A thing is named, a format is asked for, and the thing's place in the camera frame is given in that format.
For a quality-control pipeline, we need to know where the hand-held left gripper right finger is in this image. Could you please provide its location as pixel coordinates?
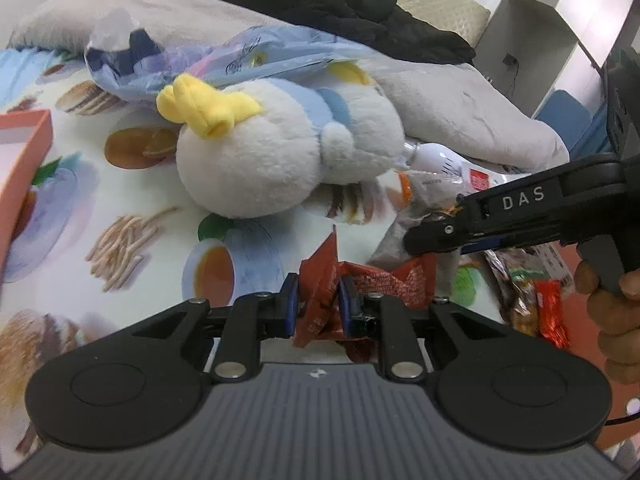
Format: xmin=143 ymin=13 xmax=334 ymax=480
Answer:
xmin=338 ymin=274 xmax=507 ymax=385

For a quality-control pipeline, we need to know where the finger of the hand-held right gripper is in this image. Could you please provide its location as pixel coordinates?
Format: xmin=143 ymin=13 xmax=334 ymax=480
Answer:
xmin=404 ymin=209 xmax=506 ymax=257

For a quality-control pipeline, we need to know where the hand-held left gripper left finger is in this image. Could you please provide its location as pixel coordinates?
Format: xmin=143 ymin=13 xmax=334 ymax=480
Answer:
xmin=120 ymin=273 xmax=302 ymax=385

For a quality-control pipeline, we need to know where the grey foil snack packet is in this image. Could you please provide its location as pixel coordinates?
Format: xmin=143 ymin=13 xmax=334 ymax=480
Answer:
xmin=369 ymin=199 xmax=463 ymax=306

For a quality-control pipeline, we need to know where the dark red snack packet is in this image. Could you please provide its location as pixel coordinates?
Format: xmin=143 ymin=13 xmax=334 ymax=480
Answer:
xmin=292 ymin=225 xmax=439 ymax=367

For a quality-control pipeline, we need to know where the pile of snack packets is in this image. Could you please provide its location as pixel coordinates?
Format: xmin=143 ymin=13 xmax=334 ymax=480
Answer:
xmin=460 ymin=245 xmax=574 ymax=352

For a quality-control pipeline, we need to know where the pink cardboard box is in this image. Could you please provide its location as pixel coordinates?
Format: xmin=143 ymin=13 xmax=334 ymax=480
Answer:
xmin=562 ymin=305 xmax=640 ymax=461

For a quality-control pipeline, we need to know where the person's right hand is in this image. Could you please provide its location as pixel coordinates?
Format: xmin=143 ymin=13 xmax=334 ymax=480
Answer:
xmin=574 ymin=261 xmax=640 ymax=385

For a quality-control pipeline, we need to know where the white bottle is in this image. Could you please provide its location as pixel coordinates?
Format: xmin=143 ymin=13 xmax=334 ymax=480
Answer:
xmin=400 ymin=141 xmax=473 ymax=186

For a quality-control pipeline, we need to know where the blue chair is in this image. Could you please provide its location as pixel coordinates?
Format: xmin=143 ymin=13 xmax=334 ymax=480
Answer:
xmin=536 ymin=90 xmax=591 ymax=161

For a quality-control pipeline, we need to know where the blue curtain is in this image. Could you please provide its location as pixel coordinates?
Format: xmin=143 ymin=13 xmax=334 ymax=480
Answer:
xmin=570 ymin=105 xmax=614 ymax=161

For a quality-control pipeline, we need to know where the grey duvet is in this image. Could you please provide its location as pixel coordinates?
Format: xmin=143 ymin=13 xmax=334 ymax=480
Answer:
xmin=10 ymin=0 xmax=571 ymax=172

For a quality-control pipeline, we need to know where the white blue plush toy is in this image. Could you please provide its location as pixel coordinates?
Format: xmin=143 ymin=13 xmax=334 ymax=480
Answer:
xmin=156 ymin=60 xmax=407 ymax=220

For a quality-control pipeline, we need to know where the food print bed sheet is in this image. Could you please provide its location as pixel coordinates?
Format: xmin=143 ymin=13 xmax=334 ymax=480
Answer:
xmin=0 ymin=47 xmax=501 ymax=461

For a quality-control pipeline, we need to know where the cream padded headboard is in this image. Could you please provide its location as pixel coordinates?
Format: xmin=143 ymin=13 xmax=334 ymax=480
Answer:
xmin=325 ymin=0 xmax=489 ymax=47

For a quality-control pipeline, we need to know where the black blanket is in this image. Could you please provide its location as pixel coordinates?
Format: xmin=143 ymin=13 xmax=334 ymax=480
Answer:
xmin=180 ymin=0 xmax=476 ymax=66

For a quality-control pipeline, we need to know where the blue plastic bag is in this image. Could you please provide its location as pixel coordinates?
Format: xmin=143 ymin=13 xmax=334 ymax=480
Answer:
xmin=85 ymin=7 xmax=371 ymax=107

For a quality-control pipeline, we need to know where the pink cardboard box lid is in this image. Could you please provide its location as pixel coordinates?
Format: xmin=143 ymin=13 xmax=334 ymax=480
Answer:
xmin=0 ymin=109 xmax=54 ymax=274

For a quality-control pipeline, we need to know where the white grey wall cabinet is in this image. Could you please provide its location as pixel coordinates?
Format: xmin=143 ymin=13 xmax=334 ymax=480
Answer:
xmin=472 ymin=0 xmax=640 ymax=122

